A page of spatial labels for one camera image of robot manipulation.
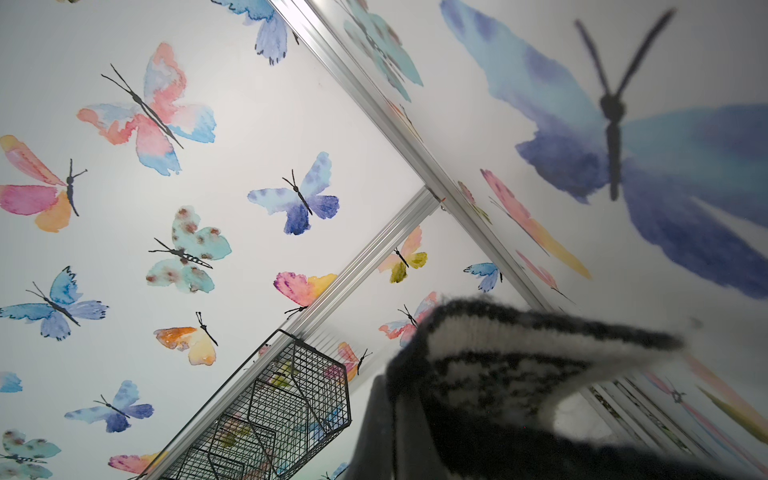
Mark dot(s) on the black white patterned knit scarf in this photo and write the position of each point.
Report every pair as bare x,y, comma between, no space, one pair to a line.
474,393

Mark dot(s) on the black wire wall basket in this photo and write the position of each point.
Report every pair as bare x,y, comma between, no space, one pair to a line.
294,402

